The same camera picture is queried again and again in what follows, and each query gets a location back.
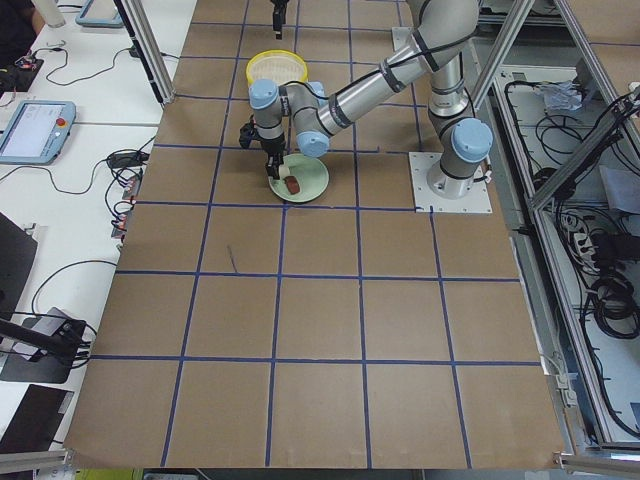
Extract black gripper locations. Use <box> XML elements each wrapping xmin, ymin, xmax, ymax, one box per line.
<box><xmin>260</xmin><ymin>0</ymin><xmax>286</xmax><ymax>180</ymax></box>

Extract yellow steamer layer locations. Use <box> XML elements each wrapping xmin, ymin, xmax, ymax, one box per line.
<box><xmin>245</xmin><ymin>49</ymin><xmax>308</xmax><ymax>88</ymax></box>

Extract white steamed bun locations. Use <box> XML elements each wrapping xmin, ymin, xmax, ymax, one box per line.
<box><xmin>279</xmin><ymin>165</ymin><xmax>291</xmax><ymax>179</ymax></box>

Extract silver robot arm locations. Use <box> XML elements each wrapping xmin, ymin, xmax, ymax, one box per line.
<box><xmin>239</xmin><ymin>0</ymin><xmax>493</xmax><ymax>200</ymax></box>

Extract light green plate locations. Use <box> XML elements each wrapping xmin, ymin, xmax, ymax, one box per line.
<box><xmin>268</xmin><ymin>153</ymin><xmax>330</xmax><ymax>203</ymax></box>

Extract brown red bun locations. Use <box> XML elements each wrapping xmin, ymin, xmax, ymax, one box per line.
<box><xmin>284</xmin><ymin>175</ymin><xmax>301</xmax><ymax>195</ymax></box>

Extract black power adapter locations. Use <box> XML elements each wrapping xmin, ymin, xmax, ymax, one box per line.
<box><xmin>107</xmin><ymin>151</ymin><xmax>149</xmax><ymax>169</ymax></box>

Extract blue teach pendant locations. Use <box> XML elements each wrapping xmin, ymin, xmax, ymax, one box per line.
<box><xmin>1</xmin><ymin>100</ymin><xmax>76</xmax><ymax>166</ymax></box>
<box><xmin>75</xmin><ymin>0</ymin><xmax>124</xmax><ymax>28</ymax></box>

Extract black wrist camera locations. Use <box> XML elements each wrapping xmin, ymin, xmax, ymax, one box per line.
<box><xmin>238</xmin><ymin>119</ymin><xmax>259</xmax><ymax>149</ymax></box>

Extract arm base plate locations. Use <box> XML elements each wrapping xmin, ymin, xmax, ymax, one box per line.
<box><xmin>387</xmin><ymin>27</ymin><xmax>419</xmax><ymax>65</ymax></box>
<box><xmin>409</xmin><ymin>152</ymin><xmax>492</xmax><ymax>215</ymax></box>

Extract aluminium frame post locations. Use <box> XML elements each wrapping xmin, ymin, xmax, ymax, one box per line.
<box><xmin>114</xmin><ymin>0</ymin><xmax>175</xmax><ymax>106</ymax></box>

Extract black cable bundle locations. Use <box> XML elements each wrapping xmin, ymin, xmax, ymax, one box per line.
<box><xmin>579</xmin><ymin>259</ymin><xmax>640</xmax><ymax>341</ymax></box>

